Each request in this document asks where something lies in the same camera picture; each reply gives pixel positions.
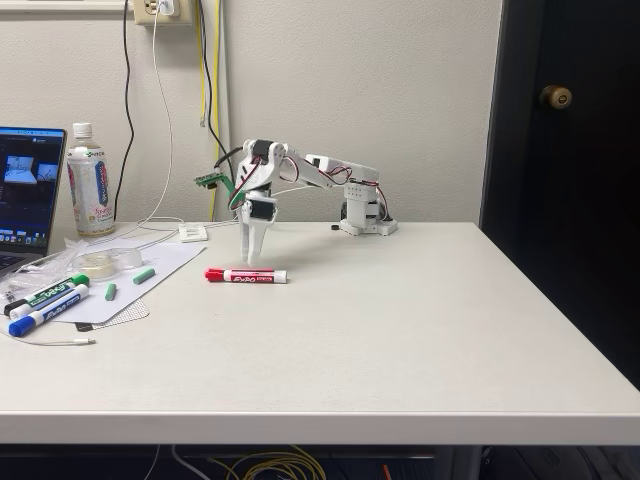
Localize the red Expo marker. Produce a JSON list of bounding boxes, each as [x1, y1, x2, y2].
[[203, 267, 289, 285]]

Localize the green Expo marker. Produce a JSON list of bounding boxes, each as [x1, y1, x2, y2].
[[9, 272, 91, 322]]

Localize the blue Expo marker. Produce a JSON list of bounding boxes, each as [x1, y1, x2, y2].
[[7, 284, 91, 338]]

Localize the white adapter box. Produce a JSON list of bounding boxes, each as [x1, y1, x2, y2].
[[178, 223, 209, 244]]

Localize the white paper sheet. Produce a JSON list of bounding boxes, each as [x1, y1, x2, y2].
[[52, 241, 209, 325]]

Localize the clear round lid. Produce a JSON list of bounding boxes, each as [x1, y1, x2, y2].
[[107, 246, 145, 272]]

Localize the white mesh mat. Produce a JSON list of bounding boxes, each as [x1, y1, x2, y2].
[[92, 298, 151, 330]]

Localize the clear dish cream content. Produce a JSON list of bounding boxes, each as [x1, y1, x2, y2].
[[71, 251, 123, 279]]

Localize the plastic drink bottle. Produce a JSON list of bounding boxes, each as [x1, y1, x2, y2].
[[65, 122, 117, 238]]

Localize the clear plastic bags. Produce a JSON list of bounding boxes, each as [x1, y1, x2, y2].
[[0, 237, 96, 301]]

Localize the grey laptop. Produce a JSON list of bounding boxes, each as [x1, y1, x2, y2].
[[0, 125, 69, 279]]

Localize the grey table leg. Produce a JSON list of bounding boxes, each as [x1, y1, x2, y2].
[[433, 446, 484, 480]]

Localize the black door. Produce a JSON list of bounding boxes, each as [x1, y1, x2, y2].
[[478, 0, 640, 391]]

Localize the brass door knob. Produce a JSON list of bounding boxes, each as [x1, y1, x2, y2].
[[538, 83, 574, 111]]

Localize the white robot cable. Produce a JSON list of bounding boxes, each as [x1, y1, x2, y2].
[[204, 187, 346, 229]]

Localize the green camera mount with board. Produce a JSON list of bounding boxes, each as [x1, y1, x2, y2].
[[193, 171, 247, 214]]

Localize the black camera cable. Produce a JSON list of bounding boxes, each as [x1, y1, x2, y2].
[[197, 0, 246, 174]]

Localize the white charger cable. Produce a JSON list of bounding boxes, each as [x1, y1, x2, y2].
[[84, 9, 187, 251]]

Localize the thin black cable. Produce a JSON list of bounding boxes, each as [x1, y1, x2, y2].
[[112, 0, 136, 224]]

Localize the white cable with connector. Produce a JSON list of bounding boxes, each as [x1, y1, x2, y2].
[[0, 329, 97, 348]]

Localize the yellow cable bundle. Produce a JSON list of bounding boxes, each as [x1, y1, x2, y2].
[[207, 446, 327, 480]]

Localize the beige wall outlet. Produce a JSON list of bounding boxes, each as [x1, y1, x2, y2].
[[132, 0, 194, 27]]

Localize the grey cable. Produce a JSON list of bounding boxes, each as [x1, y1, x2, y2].
[[170, 444, 214, 480]]

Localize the white wall rail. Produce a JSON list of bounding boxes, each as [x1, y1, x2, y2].
[[0, 0, 132, 14]]

